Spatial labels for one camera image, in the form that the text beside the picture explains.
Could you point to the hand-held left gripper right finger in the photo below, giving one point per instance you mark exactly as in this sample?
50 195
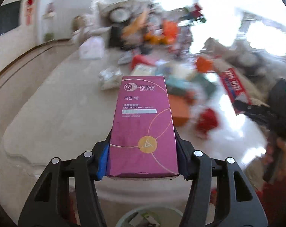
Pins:
182 162

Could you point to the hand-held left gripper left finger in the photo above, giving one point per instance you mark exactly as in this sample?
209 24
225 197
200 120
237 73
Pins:
103 161

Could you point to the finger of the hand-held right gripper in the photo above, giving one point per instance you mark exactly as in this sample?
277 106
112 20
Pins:
254 112

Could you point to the mint green plastic basket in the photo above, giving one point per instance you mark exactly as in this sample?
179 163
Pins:
172 211

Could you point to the magenta cosmetics box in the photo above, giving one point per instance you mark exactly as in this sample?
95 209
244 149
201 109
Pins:
140 113

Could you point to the person's right hand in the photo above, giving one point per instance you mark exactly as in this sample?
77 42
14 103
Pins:
285 152

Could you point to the red and blue printed carton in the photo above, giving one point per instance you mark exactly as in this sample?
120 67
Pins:
235 87

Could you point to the red crumpled wrapper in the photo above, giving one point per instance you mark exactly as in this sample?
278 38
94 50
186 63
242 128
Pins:
208 121

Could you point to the orange box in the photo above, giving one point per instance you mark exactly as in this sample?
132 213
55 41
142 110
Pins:
179 111

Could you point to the dark green packet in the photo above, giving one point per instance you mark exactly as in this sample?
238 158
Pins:
208 86

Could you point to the orange wrapper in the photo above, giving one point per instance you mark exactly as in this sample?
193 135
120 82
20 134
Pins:
204 64

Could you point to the ornate white carved table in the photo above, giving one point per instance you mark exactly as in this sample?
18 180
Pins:
27 157

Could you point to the teal packet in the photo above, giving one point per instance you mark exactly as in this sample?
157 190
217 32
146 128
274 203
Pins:
178 84

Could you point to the white plastic packet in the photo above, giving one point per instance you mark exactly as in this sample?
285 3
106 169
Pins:
108 78

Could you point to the beige flat box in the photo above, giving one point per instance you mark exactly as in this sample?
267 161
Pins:
141 70

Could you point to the red packet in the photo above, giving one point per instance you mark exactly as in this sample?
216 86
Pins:
139 60

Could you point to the white bag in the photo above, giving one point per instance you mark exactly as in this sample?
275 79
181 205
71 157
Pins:
91 48

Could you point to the pile of household clutter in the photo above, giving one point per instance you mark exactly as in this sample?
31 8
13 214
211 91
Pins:
152 23

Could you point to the small potted plant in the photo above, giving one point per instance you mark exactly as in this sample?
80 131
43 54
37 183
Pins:
49 36

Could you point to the red hanging decoration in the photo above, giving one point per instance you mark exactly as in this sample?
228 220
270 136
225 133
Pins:
29 10

